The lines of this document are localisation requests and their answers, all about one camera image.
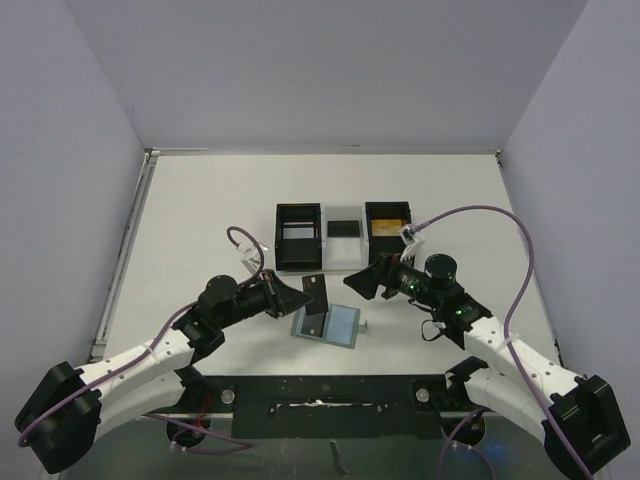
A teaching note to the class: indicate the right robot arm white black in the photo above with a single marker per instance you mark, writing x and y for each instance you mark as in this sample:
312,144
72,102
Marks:
577,419

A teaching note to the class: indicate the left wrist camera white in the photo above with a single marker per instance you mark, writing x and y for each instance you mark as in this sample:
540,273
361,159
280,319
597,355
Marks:
253,256

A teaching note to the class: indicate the gold credit card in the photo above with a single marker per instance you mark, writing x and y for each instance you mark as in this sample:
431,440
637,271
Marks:
386,227

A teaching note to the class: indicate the aluminium left rail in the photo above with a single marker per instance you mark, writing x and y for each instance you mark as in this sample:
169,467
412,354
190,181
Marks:
124,254

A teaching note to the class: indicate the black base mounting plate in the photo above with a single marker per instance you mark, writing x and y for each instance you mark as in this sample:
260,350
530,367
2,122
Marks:
243,411

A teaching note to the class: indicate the black white sorting tray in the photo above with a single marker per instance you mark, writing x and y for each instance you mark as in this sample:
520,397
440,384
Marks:
325,237

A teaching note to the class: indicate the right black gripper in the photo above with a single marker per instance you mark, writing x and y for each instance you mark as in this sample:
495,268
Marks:
383,274

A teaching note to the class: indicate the green card holder wallet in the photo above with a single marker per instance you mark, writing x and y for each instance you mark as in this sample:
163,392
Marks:
343,325

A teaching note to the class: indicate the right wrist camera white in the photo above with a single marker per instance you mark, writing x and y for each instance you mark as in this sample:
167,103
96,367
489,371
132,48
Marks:
413,241

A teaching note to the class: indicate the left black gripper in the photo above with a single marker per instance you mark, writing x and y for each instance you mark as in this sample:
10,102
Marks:
273,294

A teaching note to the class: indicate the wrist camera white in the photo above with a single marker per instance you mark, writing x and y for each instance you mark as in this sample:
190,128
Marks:
413,241
253,256

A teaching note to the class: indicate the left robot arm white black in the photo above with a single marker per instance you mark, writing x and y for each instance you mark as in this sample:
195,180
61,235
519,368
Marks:
72,407

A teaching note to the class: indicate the silver credit card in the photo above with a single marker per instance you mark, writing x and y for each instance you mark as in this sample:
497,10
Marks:
294,232

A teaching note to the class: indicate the black credit card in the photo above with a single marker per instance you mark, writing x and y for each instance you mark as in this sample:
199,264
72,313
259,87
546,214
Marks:
343,229
313,326

